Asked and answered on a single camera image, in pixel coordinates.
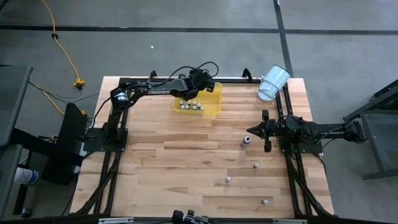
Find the black frame hook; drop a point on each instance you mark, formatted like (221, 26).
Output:
(152, 75)
(247, 74)

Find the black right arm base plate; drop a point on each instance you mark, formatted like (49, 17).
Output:
(314, 149)

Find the dark grey desk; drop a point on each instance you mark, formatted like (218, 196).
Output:
(7, 177)
(14, 102)

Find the white paper cup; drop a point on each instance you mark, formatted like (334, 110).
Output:
(26, 176)

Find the black metal table frame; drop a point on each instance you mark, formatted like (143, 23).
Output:
(124, 82)

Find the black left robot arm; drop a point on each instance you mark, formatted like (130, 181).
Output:
(161, 90)

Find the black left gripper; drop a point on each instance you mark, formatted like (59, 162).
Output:
(200, 80)

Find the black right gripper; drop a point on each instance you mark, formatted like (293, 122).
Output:
(271, 129)

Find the black caster wheel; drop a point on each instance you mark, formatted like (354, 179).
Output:
(26, 213)

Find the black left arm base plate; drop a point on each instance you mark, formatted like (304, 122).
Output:
(93, 140)

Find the black-tipped food coloring bottle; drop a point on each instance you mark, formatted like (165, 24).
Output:
(245, 141)

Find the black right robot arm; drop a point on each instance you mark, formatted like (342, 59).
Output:
(329, 134)

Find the yellow translucent plastic bin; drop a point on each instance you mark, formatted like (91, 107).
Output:
(214, 102)

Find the dark grey metal workstation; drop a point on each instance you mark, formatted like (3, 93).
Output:
(376, 130)

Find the silver aluminium extrusion bar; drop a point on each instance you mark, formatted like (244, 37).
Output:
(289, 221)
(115, 220)

